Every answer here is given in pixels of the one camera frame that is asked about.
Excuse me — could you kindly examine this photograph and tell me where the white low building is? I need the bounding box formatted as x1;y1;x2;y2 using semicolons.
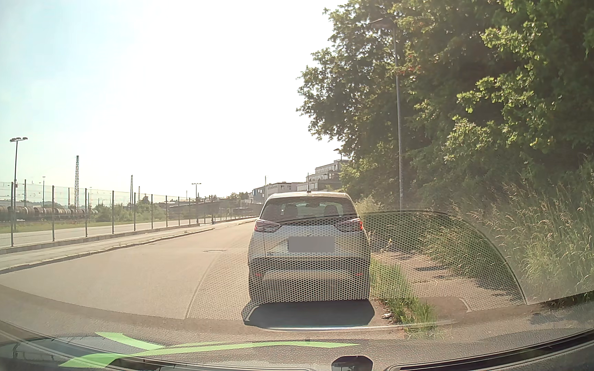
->
251;181;308;205

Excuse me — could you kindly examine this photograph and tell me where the grey paved pavement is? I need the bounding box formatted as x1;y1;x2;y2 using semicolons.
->
0;217;257;279

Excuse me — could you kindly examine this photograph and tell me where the tall grass verge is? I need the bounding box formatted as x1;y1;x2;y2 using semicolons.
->
354;155;594;325

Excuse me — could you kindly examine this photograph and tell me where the grey asphalt road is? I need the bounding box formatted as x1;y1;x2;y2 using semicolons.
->
0;217;396;336

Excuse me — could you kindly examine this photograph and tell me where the row of freight wagons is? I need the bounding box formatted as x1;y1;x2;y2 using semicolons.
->
0;204;99;223

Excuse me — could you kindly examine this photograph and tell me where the double-headed lamp post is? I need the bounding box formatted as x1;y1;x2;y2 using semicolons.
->
191;182;202;223
9;136;29;233

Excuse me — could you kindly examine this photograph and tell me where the tall wire mesh fence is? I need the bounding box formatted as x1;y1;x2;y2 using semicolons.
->
0;178;262;254

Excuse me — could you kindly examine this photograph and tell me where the paved side path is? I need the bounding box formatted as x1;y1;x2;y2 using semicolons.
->
372;250;522;312

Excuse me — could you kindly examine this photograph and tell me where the row of large trees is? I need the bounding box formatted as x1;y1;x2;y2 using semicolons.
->
297;0;594;217

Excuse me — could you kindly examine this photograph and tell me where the fenced asphalt yard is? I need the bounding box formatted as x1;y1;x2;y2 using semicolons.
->
0;216;210;253

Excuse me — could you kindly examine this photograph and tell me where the grey multi-storey building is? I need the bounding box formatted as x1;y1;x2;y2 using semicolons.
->
305;159;350;193

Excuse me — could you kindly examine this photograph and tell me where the car's own bonnet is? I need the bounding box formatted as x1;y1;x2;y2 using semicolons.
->
0;296;594;371

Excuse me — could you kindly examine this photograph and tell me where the grey lamp post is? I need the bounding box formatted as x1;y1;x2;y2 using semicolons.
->
370;19;405;211

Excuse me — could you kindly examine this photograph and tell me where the white car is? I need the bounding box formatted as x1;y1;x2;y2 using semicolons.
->
247;192;372;305

